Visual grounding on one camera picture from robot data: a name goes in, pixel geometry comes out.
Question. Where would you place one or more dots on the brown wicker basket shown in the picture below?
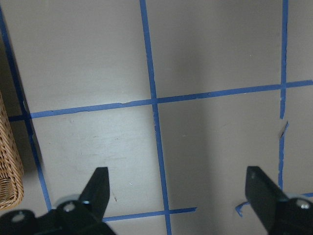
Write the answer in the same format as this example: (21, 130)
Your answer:
(11, 168)

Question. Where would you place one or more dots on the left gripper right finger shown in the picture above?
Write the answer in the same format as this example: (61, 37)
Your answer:
(265, 197)

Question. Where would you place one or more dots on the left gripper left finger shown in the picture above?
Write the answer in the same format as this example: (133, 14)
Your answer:
(95, 195)

